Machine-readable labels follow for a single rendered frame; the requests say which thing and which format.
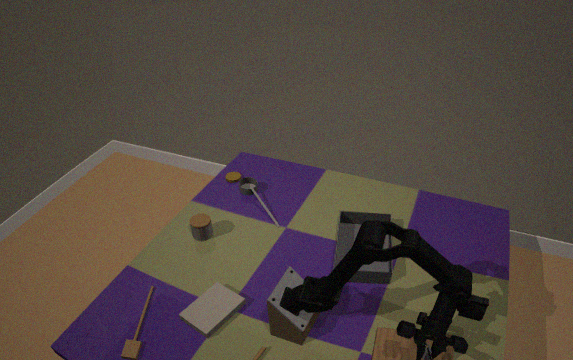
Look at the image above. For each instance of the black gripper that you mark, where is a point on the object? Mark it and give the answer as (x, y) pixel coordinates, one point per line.
(436, 329)

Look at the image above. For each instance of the grey jar with brown lid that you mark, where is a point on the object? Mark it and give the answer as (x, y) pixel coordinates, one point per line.
(201, 227)

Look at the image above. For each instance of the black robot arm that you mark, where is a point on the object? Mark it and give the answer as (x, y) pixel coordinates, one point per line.
(454, 287)

